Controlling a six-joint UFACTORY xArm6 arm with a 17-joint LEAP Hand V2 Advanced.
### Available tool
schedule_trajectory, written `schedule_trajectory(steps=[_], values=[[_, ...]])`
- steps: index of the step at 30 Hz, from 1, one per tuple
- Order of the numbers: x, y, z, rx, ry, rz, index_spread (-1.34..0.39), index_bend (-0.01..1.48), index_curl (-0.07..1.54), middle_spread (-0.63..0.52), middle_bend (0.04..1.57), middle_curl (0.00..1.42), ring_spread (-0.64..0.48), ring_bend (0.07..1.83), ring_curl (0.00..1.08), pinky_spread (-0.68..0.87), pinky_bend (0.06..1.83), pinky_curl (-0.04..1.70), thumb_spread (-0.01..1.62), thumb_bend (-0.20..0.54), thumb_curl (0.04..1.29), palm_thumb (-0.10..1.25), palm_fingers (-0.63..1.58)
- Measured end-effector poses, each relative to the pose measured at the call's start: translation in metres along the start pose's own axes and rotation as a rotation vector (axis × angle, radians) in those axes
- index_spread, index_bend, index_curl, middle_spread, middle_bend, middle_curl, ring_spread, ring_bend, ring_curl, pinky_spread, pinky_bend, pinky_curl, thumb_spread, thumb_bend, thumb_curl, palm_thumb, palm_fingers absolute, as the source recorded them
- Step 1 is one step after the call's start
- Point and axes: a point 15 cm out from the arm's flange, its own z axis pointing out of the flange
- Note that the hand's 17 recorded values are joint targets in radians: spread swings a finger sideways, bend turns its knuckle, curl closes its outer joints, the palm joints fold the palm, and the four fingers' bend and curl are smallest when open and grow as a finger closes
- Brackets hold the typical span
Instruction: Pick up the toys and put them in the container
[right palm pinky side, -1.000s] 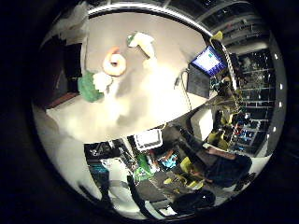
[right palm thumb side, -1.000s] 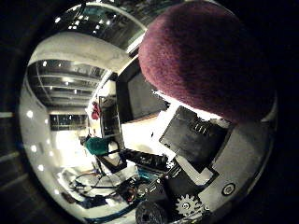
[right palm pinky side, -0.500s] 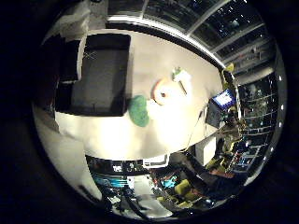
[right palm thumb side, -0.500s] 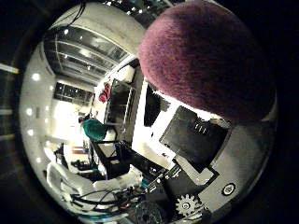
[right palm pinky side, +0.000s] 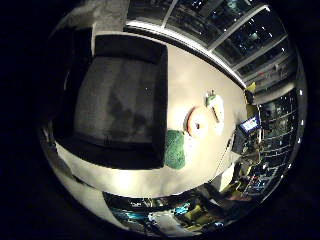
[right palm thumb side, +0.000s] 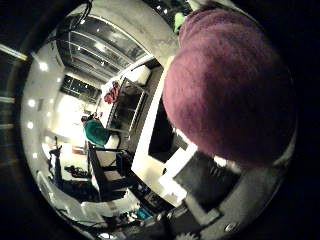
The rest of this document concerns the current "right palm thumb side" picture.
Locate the purple round plush toy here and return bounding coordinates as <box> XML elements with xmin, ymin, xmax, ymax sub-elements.
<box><xmin>162</xmin><ymin>8</ymin><xmax>298</xmax><ymax>168</ymax></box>

